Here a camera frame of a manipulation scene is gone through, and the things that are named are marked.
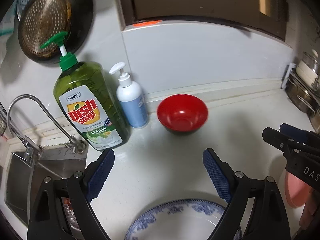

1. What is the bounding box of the pink bowl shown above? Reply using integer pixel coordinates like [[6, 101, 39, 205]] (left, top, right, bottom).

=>
[[284, 171, 311, 208]]

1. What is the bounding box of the blue floral white plate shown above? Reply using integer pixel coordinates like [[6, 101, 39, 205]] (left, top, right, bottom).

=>
[[124, 199, 243, 240]]

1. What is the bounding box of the red and black bowl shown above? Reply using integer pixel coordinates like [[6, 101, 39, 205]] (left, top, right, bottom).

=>
[[157, 94, 209, 135]]

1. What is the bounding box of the right hand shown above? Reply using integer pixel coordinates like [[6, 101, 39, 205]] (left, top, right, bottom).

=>
[[299, 189, 319, 230]]

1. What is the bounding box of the stainless steel pot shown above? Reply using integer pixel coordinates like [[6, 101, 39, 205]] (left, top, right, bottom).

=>
[[285, 75, 319, 134]]

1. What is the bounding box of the stainless steel sink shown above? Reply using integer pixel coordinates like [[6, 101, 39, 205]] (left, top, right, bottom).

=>
[[5, 145, 87, 226]]

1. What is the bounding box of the cream pot with lid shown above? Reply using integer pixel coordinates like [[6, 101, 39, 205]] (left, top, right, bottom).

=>
[[296, 49, 319, 92]]

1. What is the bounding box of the white metal pot rack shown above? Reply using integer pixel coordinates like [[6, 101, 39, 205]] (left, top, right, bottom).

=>
[[280, 62, 296, 90]]

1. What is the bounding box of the curved chrome faucet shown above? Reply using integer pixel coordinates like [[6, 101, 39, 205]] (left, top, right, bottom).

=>
[[6, 94, 89, 156]]

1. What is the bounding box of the green dish soap bottle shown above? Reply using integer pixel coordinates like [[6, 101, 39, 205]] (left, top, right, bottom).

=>
[[40, 31, 130, 151]]

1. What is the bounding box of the white blue pump bottle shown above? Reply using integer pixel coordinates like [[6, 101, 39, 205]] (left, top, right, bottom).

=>
[[109, 62, 148, 128]]

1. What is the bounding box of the perforated metal strainer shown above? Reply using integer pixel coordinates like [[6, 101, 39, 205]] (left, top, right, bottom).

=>
[[18, 0, 93, 65]]

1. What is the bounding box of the brown window frame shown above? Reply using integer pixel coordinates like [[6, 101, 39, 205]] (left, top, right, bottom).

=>
[[120, 0, 287, 40]]

